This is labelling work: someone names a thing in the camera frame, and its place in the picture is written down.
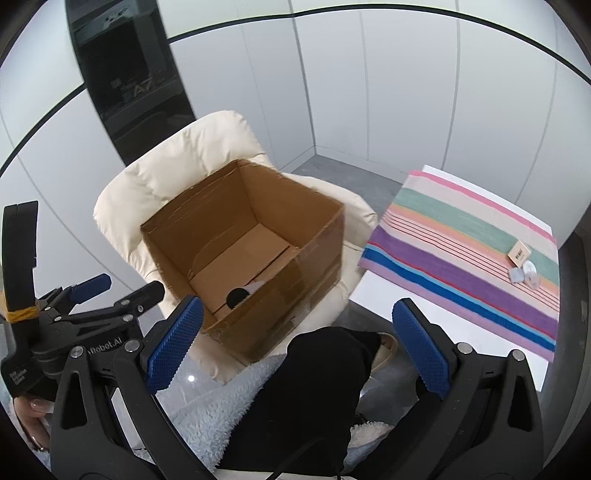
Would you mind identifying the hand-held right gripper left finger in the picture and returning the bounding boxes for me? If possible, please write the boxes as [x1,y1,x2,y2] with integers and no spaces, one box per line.
[50,295,218,480]

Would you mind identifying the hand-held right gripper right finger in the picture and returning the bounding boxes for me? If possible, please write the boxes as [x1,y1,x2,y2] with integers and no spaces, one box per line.
[392,298,542,480]

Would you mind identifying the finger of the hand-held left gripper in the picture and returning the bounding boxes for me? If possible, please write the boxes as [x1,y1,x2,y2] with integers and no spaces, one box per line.
[39,273,113,315]
[69,280,165,325]

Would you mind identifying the brown cardboard box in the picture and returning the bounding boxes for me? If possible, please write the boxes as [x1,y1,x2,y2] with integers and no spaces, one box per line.
[140,158,347,363]

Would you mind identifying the person's left hand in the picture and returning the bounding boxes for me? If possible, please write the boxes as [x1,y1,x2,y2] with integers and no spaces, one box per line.
[13,396,58,454]

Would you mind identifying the beige slipper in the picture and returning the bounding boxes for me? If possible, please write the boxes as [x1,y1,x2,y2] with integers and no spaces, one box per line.
[369,333,399,373]

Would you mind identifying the white table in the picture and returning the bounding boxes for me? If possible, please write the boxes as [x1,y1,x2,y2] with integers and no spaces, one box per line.
[348,164,563,376]

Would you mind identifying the striped colourful mat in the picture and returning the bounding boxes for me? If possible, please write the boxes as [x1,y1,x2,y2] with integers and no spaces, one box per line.
[359,170,562,366]

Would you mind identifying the black pants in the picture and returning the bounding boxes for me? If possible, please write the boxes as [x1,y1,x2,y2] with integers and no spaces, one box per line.
[221,326,462,480]

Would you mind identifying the small wooden box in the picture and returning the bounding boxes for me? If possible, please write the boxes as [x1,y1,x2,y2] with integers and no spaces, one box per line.
[506,239,532,269]

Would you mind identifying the cream padded armchair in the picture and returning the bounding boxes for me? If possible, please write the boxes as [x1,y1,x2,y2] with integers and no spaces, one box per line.
[92,110,379,385]

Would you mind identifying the black cabinet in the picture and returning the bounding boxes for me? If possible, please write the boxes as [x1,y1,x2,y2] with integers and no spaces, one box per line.
[65,0,197,167]

